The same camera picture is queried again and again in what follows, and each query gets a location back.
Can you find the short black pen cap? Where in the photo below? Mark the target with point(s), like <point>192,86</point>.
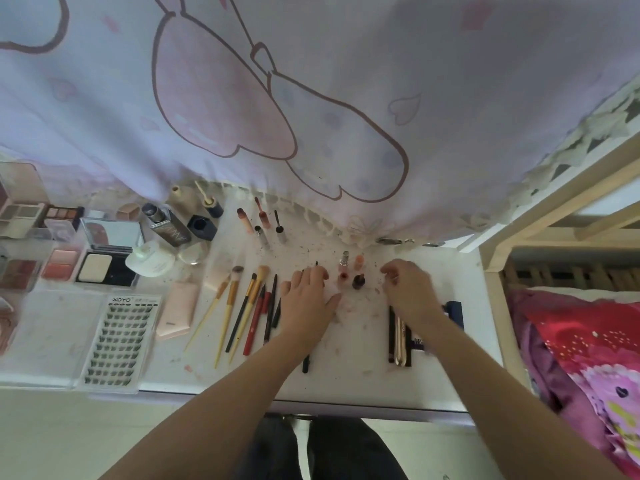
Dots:
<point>276,314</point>

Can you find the black compact with mirror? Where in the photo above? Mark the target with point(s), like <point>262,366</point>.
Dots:
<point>95,268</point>

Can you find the glass foundation bottle black cap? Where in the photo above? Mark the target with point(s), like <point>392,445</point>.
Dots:
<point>180,197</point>

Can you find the round pink powder compact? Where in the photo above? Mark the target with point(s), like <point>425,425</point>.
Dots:
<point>7,327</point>

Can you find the person's grey trousers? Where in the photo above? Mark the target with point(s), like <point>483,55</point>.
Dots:
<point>345,449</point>

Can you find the short red pencil cap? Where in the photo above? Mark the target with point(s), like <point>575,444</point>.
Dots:
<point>266,303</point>

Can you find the black concealer wand cap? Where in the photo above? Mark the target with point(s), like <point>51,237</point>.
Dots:
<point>358,282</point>

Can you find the small four-pan red palette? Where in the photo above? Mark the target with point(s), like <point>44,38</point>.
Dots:
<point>20,274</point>

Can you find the black gold foundation pump cap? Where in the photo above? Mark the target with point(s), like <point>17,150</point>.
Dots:
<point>214,208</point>

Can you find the clear eyelash tray lid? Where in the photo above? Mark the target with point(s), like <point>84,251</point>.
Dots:
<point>45,339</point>

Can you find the white round bottle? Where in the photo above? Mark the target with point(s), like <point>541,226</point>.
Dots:
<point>150,260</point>

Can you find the light wooden bed frame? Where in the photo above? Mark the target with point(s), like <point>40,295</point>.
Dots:
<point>495,254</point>

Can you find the thin gold makeup brush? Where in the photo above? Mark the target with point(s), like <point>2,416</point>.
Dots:
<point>205,319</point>

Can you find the person's left hand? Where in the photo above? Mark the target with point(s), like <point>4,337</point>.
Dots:
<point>307,314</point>

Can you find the reddish lip gloss wand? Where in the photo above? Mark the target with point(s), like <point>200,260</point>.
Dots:
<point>263,219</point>

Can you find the false eyelash tray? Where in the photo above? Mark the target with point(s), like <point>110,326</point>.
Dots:
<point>117,344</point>

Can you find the white table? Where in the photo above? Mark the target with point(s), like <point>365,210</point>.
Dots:
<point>350,354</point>

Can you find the black wand white cap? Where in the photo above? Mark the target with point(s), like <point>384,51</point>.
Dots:
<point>281,234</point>

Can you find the peach slim wand cap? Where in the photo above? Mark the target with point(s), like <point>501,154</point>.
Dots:
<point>359,263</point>

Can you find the clear dome bottle cap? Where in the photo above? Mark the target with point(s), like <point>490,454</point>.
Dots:
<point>192,253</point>

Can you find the pink blush pan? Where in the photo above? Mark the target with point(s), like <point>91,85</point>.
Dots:
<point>60,264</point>

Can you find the peach squeeze tube cap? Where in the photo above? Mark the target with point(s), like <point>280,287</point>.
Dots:
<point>217,277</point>

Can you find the person's left forearm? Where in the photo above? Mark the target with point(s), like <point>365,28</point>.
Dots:
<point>210,419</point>

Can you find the person's right hand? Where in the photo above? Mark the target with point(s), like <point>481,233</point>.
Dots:
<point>415,294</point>

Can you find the dark square foundation bottle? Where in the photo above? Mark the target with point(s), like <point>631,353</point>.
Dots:
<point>170,229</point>

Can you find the person's right forearm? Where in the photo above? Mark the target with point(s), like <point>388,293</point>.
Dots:
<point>500,409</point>

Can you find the beige palette with lid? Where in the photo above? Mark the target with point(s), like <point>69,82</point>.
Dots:
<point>20,214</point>

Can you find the peach lip gloss tube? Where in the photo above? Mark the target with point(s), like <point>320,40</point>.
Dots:
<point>245,222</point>

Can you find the lilac heart print cloth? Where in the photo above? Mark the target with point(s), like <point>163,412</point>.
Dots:
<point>400,94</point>

